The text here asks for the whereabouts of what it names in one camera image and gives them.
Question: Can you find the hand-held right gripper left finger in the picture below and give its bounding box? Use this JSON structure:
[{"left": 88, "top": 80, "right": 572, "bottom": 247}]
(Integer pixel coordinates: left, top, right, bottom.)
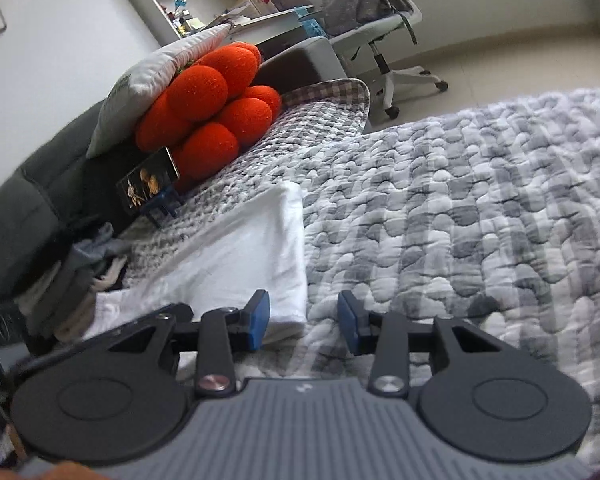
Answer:
[{"left": 107, "top": 288, "right": 272, "bottom": 397}]

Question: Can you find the white shirt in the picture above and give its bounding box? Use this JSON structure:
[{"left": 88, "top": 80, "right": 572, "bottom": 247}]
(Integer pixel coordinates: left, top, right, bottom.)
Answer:
[{"left": 82, "top": 181, "right": 309, "bottom": 347}]

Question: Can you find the blue phone stand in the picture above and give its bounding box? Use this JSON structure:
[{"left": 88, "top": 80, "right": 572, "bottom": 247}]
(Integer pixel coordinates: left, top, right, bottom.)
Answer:
[{"left": 142, "top": 184, "right": 185, "bottom": 229}]

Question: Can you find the grey checked quilt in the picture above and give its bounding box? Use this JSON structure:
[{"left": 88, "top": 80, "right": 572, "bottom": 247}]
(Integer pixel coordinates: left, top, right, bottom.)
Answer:
[{"left": 260, "top": 87, "right": 600, "bottom": 480}]

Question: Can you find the stack of folded clothes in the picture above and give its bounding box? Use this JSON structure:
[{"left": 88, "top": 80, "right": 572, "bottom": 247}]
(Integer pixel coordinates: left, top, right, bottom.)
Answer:
[{"left": 14, "top": 211, "right": 132, "bottom": 344}]

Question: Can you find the white pillow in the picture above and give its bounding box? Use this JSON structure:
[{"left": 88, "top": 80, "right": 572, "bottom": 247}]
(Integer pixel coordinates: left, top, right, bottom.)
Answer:
[{"left": 85, "top": 23, "right": 232, "bottom": 160}]

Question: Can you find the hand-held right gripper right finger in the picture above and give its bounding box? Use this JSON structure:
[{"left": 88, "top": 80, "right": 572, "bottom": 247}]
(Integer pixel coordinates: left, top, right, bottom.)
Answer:
[{"left": 336, "top": 290, "right": 508, "bottom": 396}]

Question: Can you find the grey sofa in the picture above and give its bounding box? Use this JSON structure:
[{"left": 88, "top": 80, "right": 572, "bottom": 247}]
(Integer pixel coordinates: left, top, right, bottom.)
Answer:
[{"left": 0, "top": 37, "right": 342, "bottom": 303}]

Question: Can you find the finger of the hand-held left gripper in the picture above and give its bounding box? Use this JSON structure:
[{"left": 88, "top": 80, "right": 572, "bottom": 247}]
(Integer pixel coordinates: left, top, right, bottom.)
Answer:
[{"left": 11, "top": 317, "right": 153, "bottom": 378}]

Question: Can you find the white office chair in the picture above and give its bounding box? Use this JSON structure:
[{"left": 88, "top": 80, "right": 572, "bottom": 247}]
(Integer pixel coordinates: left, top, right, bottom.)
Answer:
[{"left": 319, "top": 0, "right": 449, "bottom": 121}]

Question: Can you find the orange pumpkin cushion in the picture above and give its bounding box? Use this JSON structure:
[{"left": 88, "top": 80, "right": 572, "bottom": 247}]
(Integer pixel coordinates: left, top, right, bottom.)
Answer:
[
  {"left": 134, "top": 42, "right": 262, "bottom": 152},
  {"left": 172, "top": 85, "right": 283, "bottom": 194}
]

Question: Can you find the smartphone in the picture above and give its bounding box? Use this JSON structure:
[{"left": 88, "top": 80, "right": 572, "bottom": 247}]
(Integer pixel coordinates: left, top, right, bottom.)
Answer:
[{"left": 114, "top": 145, "right": 182, "bottom": 211}]

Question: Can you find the grey checked sofa cover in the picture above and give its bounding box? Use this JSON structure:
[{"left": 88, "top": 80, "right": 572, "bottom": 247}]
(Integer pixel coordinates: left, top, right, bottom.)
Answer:
[{"left": 125, "top": 77, "right": 372, "bottom": 281}]

